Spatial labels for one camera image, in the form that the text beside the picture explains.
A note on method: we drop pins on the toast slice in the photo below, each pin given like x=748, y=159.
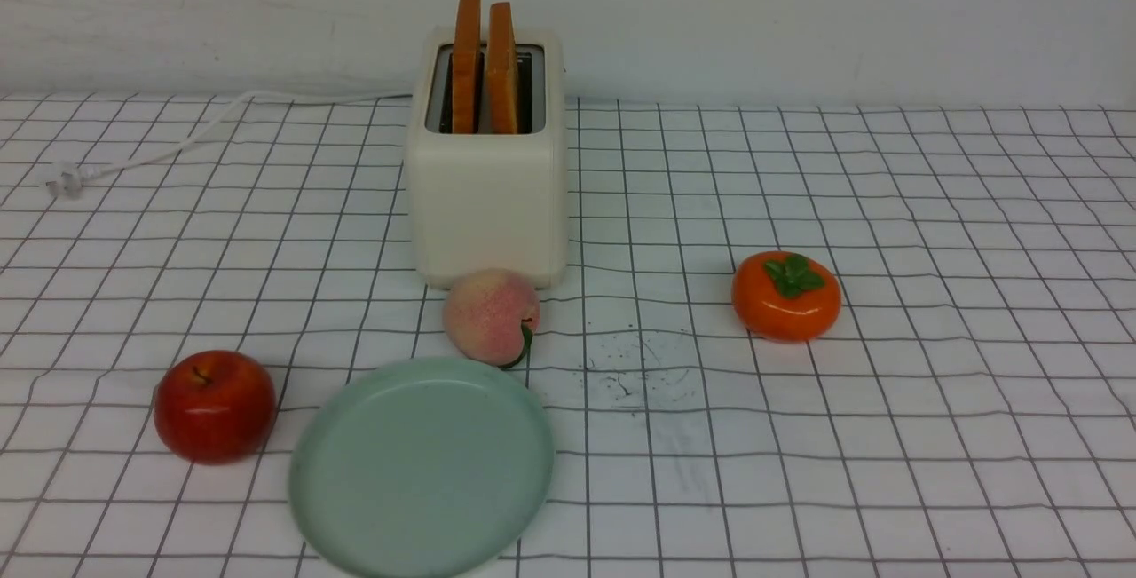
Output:
x=465, y=68
x=501, y=70

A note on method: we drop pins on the cream white toaster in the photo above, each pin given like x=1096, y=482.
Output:
x=485, y=201

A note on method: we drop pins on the pink peach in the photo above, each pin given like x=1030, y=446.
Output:
x=492, y=316

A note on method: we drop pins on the orange persimmon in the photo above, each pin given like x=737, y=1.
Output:
x=785, y=297

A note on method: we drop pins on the light green plate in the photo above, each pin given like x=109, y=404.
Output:
x=428, y=467

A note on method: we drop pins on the red apple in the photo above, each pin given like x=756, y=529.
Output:
x=215, y=407

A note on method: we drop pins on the white grid tablecloth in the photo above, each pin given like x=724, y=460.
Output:
x=969, y=414

